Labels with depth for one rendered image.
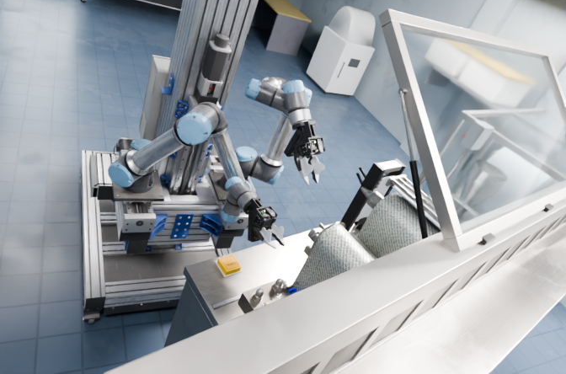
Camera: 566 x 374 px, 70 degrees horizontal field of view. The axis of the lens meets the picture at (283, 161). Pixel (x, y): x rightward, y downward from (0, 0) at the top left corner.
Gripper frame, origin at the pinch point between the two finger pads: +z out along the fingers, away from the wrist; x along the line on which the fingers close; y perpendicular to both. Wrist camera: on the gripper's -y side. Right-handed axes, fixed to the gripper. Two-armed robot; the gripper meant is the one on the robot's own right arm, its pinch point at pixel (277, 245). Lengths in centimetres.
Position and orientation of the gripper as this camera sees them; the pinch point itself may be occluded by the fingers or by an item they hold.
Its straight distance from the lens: 154.7
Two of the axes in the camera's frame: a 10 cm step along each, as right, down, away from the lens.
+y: 3.3, -8.0, -5.0
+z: 5.7, 6.0, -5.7
